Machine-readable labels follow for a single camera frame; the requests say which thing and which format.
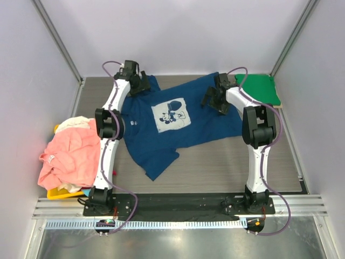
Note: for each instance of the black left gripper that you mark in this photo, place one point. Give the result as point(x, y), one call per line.
point(144, 86)

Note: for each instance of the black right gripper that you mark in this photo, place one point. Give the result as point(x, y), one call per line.
point(211, 91)

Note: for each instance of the blue Mickey print t-shirt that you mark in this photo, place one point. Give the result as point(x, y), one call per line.
point(158, 122)

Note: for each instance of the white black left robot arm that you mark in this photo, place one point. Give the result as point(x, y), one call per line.
point(110, 129)

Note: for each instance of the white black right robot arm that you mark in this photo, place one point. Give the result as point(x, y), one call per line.
point(258, 132)

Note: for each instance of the folded green t-shirt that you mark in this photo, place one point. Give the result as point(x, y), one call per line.
point(255, 86)

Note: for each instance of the folded beige t-shirt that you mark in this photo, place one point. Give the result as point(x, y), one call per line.
point(273, 97)

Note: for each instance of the cream white t-shirt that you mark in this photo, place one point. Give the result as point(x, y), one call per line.
point(74, 122)

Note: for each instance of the pink t-shirt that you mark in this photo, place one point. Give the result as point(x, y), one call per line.
point(92, 153)

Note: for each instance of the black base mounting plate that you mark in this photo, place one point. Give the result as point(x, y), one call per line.
point(190, 207)

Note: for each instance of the yellow plastic bin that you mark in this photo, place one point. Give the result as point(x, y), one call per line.
point(60, 194)

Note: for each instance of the right aluminium frame post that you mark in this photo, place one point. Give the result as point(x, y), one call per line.
point(297, 30)

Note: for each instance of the aluminium frame post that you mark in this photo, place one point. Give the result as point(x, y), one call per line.
point(38, 5)
point(297, 30)

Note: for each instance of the left aluminium frame post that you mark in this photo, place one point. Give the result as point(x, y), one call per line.
point(38, 5)

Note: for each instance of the aluminium extrusion rail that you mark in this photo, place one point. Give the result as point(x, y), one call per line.
point(296, 205)

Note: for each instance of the white slotted cable duct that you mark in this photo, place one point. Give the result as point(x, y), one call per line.
point(98, 224)

